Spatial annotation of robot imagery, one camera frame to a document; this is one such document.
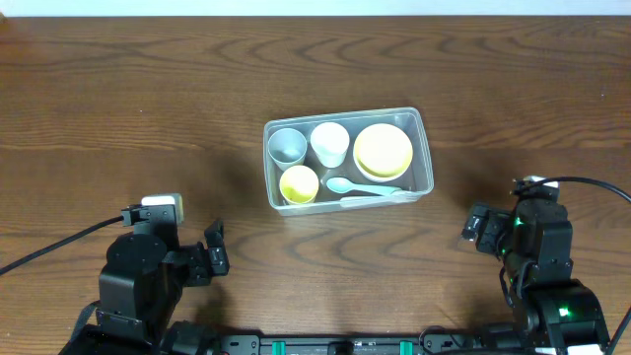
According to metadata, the white plastic fork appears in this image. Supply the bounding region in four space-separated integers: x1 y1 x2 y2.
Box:
340 190 420 202

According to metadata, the white plastic bowl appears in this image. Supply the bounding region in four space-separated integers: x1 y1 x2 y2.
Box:
353 156 410 183

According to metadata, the yellow plastic bowl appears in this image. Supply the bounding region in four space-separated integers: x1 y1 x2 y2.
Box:
353 123 413 178

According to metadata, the yellow plastic cup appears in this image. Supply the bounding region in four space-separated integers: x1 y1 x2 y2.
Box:
279 166 319 205

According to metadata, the grey plastic cup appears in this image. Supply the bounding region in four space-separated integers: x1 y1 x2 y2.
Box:
267 128 308 171

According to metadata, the pale green plastic spoon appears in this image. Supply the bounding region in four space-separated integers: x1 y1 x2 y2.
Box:
325 177 400 196

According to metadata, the clear plastic storage container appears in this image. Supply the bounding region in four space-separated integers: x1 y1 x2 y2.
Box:
263 107 434 217

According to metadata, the white plastic cup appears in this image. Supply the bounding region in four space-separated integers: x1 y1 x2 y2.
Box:
310 122 350 169

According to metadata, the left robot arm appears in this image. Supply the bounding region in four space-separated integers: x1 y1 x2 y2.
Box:
62 204 230 355

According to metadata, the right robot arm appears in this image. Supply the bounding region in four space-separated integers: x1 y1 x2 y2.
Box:
461 181 610 354

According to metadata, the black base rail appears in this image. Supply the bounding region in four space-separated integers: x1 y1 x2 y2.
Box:
219 330 482 355

